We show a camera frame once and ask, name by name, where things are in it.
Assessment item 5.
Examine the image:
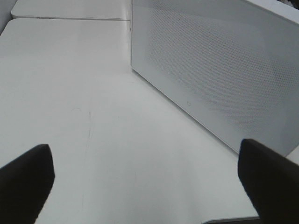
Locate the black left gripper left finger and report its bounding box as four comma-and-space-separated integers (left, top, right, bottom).
0, 144, 55, 224

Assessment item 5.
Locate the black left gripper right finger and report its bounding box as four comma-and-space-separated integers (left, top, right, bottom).
237, 139, 299, 224

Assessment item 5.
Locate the white microwave door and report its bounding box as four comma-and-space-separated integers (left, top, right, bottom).
131, 0, 299, 156

